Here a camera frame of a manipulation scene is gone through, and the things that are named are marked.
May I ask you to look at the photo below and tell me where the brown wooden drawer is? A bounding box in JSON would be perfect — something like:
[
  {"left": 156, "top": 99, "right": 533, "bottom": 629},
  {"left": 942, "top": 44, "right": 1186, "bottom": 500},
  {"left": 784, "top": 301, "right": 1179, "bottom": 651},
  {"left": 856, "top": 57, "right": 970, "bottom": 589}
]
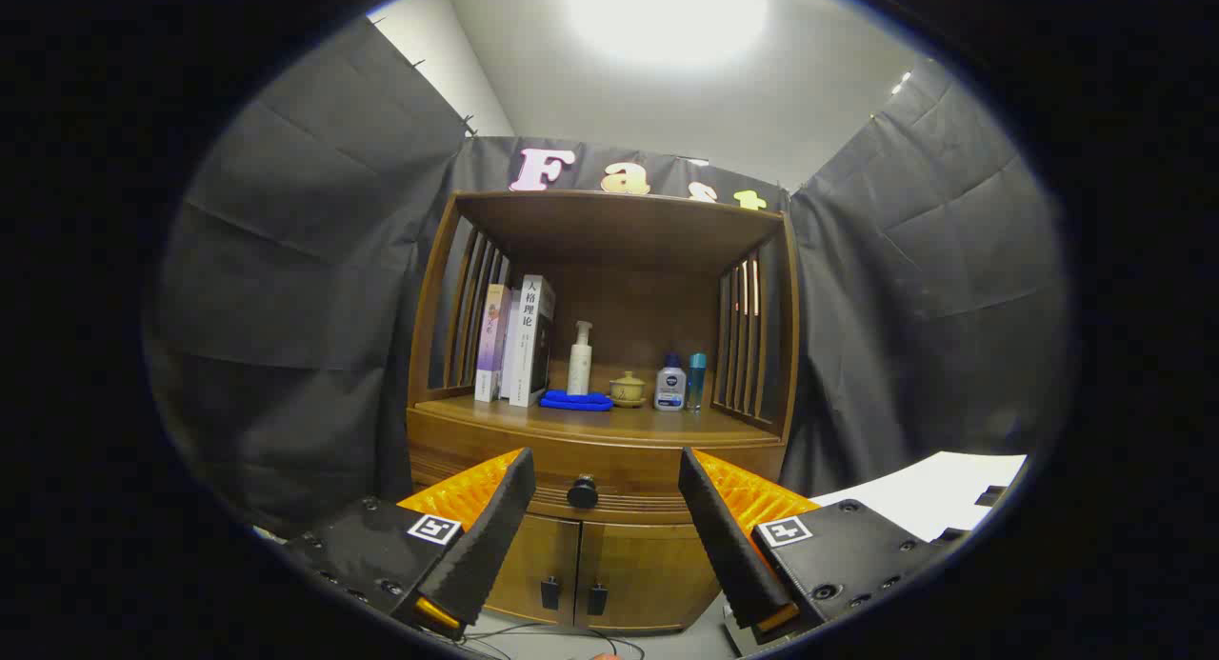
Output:
[{"left": 410, "top": 430, "right": 789, "bottom": 528}]

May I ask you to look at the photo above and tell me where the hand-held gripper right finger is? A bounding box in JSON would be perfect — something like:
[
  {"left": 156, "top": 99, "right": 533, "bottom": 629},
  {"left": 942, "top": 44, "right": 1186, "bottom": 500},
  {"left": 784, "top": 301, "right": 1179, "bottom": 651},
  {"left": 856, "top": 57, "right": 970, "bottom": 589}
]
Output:
[{"left": 678, "top": 447, "right": 972, "bottom": 642}]

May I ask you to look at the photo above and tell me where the purple paperback book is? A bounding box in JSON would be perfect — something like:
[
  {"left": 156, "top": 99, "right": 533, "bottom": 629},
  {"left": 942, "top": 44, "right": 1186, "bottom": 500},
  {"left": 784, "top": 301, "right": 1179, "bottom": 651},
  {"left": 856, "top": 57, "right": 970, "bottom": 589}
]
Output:
[{"left": 474, "top": 283, "right": 513, "bottom": 404}]

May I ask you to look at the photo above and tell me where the white table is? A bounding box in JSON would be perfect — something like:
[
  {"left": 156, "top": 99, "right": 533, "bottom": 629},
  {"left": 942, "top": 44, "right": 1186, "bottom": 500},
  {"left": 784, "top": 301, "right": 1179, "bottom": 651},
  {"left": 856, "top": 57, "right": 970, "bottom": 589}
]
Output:
[{"left": 809, "top": 450, "right": 1029, "bottom": 544}]

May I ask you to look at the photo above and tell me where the white bottle with blue cap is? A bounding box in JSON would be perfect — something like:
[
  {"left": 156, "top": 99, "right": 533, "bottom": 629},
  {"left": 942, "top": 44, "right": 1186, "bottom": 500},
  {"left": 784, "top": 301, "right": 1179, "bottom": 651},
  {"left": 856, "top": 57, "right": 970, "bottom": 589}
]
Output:
[{"left": 654, "top": 352, "right": 688, "bottom": 412}]

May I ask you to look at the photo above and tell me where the wooden cabinet door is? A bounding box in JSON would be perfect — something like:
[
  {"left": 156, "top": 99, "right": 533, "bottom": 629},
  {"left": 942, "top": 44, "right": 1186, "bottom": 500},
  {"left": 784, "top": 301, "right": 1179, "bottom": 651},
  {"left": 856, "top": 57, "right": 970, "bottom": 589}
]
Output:
[
  {"left": 574, "top": 522, "right": 722, "bottom": 634},
  {"left": 484, "top": 513, "right": 582, "bottom": 628}
]

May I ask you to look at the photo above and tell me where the thick white book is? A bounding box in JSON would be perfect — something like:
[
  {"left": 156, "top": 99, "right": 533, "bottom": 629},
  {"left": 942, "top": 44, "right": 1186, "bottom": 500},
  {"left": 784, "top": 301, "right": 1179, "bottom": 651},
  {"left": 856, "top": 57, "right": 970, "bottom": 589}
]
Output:
[{"left": 500, "top": 275, "right": 557, "bottom": 409}]

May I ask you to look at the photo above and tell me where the white pump bottle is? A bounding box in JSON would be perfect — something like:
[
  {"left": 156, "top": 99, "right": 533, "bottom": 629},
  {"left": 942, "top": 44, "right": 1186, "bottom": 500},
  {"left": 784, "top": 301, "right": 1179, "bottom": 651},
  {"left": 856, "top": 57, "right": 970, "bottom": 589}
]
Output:
[{"left": 567, "top": 320, "right": 594, "bottom": 396}]

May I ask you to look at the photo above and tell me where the brown wooden cabinet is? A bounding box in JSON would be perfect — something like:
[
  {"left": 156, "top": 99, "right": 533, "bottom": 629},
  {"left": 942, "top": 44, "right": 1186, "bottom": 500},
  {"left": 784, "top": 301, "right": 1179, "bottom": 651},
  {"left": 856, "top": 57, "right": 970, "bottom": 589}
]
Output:
[{"left": 407, "top": 190, "right": 801, "bottom": 634}]

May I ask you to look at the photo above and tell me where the brown wooden countertop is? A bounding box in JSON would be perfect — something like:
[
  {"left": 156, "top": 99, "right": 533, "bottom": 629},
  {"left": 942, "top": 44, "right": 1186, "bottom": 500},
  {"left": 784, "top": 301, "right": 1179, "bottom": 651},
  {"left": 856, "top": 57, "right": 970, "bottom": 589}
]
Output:
[{"left": 416, "top": 393, "right": 784, "bottom": 447}]

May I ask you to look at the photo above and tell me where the blue folded cloth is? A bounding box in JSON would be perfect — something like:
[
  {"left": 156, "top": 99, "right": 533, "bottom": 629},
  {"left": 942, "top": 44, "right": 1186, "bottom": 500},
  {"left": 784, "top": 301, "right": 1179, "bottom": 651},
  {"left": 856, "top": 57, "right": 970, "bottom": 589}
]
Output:
[{"left": 539, "top": 389, "right": 615, "bottom": 412}]

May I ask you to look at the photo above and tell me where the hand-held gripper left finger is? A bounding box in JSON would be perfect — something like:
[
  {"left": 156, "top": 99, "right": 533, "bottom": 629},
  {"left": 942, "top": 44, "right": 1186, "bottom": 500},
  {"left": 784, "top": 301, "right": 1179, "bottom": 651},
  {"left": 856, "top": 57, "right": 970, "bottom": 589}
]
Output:
[{"left": 281, "top": 448, "right": 537, "bottom": 642}]

